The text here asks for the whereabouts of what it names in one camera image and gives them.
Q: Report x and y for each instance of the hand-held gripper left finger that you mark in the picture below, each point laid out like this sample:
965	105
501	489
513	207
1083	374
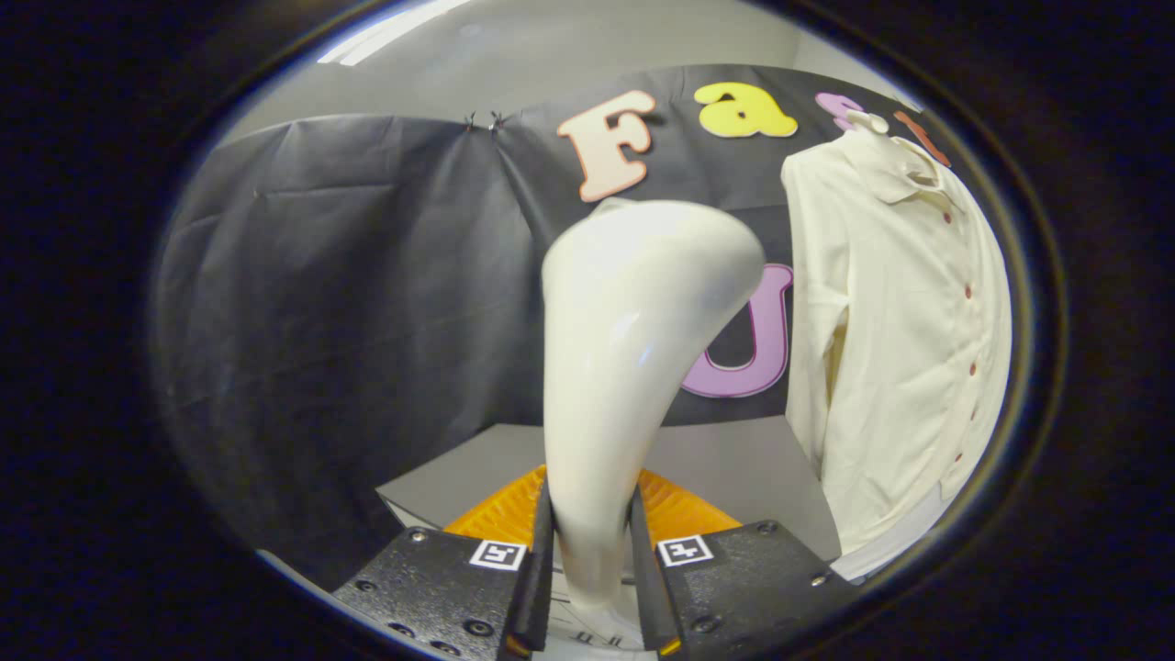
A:
537	588

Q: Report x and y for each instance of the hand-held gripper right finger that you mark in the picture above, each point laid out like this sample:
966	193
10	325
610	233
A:
647	597

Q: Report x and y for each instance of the white garment steamer head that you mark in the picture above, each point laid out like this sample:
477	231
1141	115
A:
624	349

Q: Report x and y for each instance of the cream button shirt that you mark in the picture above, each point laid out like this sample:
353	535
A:
890	349

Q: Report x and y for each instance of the white clothes hanger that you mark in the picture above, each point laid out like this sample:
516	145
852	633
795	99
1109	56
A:
867	119

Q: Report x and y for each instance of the grey cabinet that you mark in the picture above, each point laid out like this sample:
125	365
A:
725	468

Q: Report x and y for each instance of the white mannequin torso form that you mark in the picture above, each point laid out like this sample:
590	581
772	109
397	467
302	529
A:
904	542

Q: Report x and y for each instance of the ceiling light panel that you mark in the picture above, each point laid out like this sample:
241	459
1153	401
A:
386	32

